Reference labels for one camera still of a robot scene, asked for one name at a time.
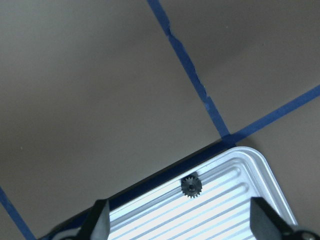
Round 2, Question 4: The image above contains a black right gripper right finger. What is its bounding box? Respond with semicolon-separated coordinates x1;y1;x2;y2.
249;197;298;240

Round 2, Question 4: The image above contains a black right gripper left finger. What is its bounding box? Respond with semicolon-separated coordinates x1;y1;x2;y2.
79;199;110;240

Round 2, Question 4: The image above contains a small black gear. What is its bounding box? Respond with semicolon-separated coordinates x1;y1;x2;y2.
180;175;203;198

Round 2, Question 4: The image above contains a silver metal tray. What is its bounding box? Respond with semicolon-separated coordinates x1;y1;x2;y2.
47;146;300;240

